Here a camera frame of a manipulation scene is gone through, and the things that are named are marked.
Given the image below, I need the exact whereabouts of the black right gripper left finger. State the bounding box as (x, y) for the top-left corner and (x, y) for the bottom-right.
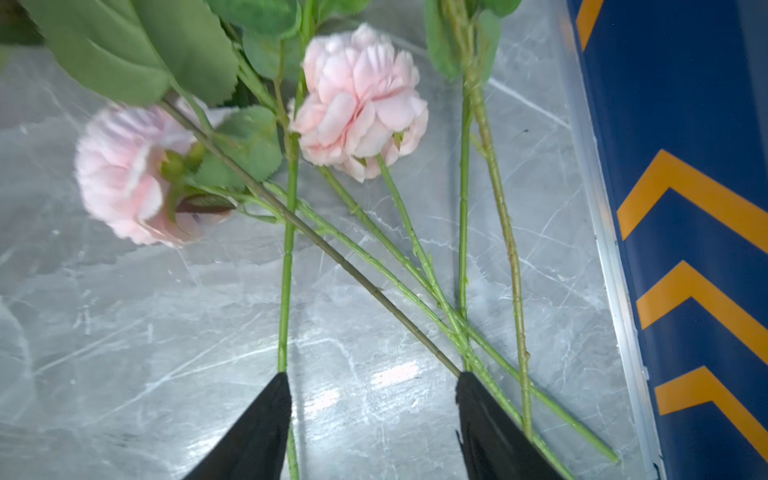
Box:
(185, 372), (292, 480)

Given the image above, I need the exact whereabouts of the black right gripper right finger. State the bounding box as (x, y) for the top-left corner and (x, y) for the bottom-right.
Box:
(456, 371), (562, 480)

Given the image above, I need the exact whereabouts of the pink rose stem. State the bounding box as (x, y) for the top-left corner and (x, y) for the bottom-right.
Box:
(75, 98), (459, 374)

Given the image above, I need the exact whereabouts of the pink carnation stem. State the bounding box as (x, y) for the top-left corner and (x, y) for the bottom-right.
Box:
(290, 24), (618, 462)

